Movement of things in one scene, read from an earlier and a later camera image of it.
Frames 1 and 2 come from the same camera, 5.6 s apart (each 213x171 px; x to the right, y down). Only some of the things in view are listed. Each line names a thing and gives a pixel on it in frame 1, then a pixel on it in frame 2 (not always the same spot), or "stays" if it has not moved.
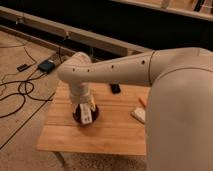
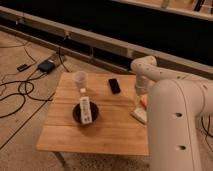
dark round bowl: [77, 115] stays
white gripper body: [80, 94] -> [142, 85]
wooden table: [114, 132] stays
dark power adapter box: [46, 66] stays
